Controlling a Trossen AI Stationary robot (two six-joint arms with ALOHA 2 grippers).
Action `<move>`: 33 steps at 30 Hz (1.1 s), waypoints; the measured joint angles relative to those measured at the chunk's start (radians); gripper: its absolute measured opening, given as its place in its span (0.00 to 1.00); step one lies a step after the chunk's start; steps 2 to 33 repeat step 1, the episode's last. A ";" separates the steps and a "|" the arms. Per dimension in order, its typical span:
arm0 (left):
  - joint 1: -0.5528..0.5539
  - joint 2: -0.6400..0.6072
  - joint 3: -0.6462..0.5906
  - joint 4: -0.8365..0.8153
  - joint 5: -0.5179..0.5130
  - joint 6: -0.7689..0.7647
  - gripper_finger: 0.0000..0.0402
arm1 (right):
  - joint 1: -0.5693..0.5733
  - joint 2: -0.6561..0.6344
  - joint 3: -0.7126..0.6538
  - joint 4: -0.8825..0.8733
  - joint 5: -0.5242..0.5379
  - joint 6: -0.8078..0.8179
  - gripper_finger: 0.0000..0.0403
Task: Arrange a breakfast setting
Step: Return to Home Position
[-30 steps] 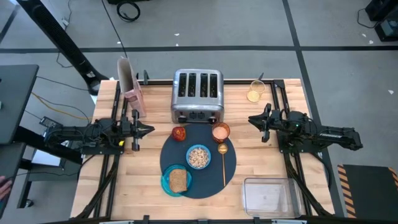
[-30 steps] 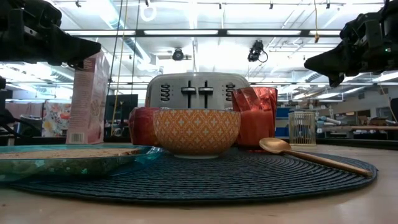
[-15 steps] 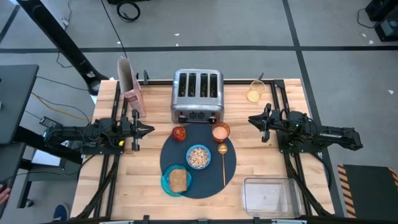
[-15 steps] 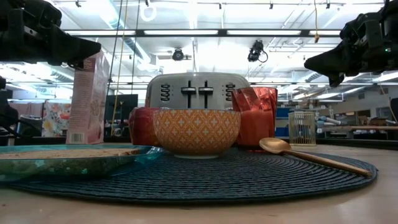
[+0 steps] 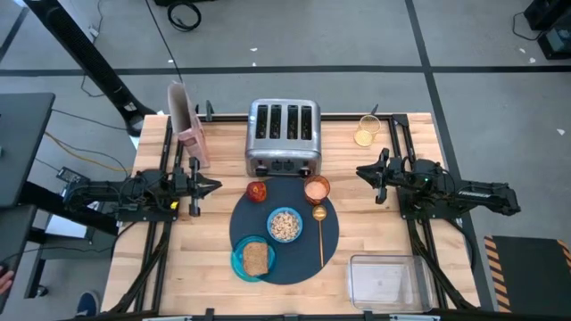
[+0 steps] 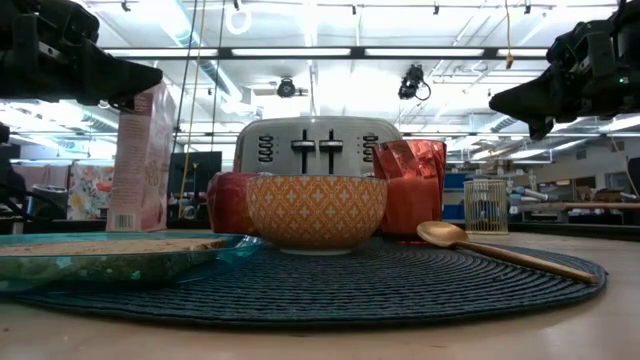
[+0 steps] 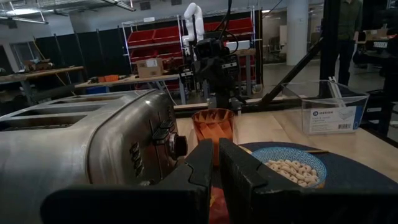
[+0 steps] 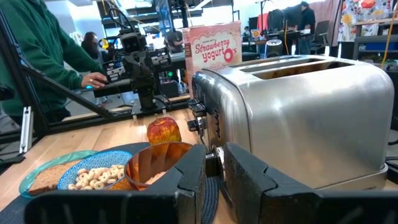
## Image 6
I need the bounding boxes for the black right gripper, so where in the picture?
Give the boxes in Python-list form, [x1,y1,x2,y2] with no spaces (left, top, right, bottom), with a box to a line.
[488,4,640,141]

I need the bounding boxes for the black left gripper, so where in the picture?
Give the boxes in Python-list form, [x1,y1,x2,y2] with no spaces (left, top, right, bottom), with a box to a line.
[0,0,164,111]

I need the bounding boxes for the pink strawberry yogurt cereal box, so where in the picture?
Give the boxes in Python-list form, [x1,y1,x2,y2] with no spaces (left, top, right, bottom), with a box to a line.
[106,82,177,234]

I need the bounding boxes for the orange faceted glass tumbler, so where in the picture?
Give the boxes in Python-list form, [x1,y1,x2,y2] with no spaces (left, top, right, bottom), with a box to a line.
[370,138,448,244]

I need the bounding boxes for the gold spoon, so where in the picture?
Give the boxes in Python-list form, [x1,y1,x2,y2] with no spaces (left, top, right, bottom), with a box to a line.
[415,220,601,285]

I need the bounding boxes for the red apple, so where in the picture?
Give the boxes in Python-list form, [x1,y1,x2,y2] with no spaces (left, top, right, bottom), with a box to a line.
[206,171,259,237]

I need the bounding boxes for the teal transparent plastic plate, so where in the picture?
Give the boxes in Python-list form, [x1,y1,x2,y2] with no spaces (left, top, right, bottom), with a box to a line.
[0,230,265,294]

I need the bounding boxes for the orange patterned ceramic bowl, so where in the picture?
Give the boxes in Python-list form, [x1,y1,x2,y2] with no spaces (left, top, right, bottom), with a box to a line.
[244,172,389,256]

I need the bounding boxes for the wooden workbench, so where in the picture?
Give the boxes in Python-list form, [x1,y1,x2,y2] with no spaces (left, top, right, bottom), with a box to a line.
[519,201,640,210]

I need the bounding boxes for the floral patterned cloth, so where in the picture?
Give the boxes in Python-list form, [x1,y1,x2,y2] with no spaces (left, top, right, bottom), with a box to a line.
[67,162,115,221]

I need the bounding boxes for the dark grey bin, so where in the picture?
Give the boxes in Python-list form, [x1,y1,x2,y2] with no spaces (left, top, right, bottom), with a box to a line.
[29,184,69,221]

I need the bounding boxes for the white hanging loop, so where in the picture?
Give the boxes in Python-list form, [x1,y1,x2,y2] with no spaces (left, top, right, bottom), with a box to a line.
[224,3,254,36]

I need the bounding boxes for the black round ceiling spotlight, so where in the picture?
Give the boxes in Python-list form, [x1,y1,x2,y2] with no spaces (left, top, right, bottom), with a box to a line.
[276,77,297,99]

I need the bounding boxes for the stainless steel four-slot toaster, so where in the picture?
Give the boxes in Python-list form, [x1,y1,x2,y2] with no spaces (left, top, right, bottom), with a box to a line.
[232,115,404,179]

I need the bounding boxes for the round dark blue woven placemat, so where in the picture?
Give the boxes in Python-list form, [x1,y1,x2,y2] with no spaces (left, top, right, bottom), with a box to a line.
[12,235,609,331]

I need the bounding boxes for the yellow cord with plug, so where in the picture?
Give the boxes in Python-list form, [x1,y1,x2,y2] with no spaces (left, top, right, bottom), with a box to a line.
[503,0,515,70]

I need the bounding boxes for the gold wire utensil holder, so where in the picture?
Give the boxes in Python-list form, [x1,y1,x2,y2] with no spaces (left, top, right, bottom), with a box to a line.
[463,178,510,236]

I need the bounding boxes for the black ceiling camera with cable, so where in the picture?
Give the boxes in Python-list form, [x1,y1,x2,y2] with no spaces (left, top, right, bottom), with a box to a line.
[398,63,432,101]

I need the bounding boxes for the black ceiling light rail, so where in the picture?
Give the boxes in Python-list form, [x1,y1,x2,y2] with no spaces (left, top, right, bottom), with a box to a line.
[102,46,551,61]

